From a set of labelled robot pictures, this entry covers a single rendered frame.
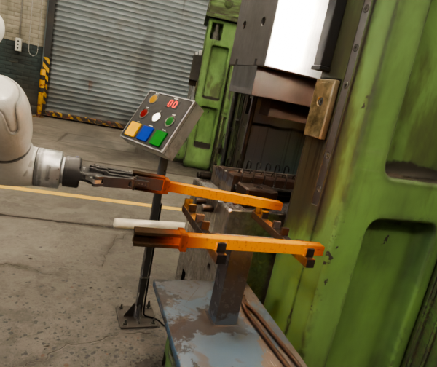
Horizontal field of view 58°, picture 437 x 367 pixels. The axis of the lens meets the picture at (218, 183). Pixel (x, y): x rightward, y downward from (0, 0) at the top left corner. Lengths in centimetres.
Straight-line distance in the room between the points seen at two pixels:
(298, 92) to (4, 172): 95
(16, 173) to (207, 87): 551
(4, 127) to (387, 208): 97
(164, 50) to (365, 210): 846
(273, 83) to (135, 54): 806
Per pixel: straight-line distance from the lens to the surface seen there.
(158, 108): 192
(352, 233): 116
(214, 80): 634
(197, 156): 637
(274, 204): 111
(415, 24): 116
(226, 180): 142
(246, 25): 150
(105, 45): 938
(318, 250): 93
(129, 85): 935
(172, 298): 112
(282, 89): 139
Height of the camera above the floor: 126
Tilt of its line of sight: 13 degrees down
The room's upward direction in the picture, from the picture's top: 12 degrees clockwise
